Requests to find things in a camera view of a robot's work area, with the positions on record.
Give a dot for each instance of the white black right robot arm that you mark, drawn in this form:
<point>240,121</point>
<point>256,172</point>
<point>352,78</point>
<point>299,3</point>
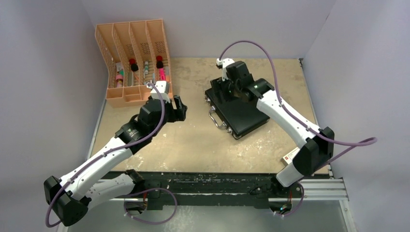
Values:
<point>313,142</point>

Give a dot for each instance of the red black marker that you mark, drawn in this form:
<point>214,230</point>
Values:
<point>133,65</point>
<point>159,62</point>

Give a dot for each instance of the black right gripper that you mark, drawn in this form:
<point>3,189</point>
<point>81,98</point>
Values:
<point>219,85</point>

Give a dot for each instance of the black metal base rail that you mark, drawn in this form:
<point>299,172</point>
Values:
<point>261,191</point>

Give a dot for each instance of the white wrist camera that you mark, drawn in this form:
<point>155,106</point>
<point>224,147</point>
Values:
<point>160,90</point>
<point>223,64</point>

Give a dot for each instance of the pink highlighter marker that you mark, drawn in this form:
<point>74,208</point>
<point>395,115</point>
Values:
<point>162,74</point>

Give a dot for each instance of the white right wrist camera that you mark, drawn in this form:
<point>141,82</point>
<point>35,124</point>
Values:
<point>223,64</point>

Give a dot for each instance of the white playing card box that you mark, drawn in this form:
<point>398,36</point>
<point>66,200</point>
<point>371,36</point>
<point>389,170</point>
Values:
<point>288,158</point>

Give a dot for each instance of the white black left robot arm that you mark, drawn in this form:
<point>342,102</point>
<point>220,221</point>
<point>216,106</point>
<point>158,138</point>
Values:
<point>71,196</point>

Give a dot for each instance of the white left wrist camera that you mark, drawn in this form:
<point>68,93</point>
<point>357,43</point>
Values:
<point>160,90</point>

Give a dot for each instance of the black aluminium poker case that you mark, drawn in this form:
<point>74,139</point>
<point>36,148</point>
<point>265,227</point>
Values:
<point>234,116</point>

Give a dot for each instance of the peach plastic desk organizer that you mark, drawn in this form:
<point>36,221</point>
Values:
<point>141,40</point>

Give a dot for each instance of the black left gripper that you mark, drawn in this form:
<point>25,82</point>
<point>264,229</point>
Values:
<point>181,109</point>

